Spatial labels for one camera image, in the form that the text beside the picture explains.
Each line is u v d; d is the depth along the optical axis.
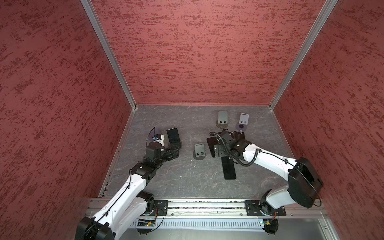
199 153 0.89
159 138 0.73
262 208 0.67
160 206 0.75
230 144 0.66
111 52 0.88
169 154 0.72
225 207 0.76
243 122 1.03
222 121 1.03
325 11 0.72
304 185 0.42
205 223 0.71
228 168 0.87
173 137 0.90
